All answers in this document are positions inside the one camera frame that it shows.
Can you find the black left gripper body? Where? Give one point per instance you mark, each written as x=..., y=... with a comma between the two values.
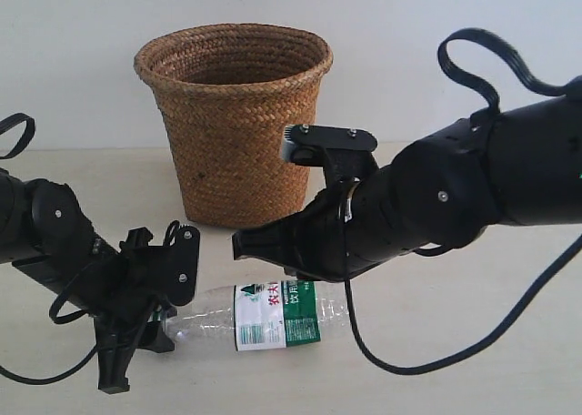
x=137, y=279

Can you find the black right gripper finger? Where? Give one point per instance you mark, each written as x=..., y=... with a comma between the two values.
x=305, y=145
x=273, y=242

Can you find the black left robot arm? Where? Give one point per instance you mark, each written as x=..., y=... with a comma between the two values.
x=46, y=236

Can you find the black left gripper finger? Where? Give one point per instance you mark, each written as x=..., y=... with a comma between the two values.
x=182, y=244
x=154, y=337

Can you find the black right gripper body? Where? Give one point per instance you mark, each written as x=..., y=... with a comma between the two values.
x=320, y=228

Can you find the brown woven wicker basket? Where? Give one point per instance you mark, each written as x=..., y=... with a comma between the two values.
x=225, y=93

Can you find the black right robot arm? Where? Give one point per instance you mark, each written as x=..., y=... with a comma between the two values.
x=518, y=168

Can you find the clear plastic bottle green label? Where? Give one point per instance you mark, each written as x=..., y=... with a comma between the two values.
x=251, y=317

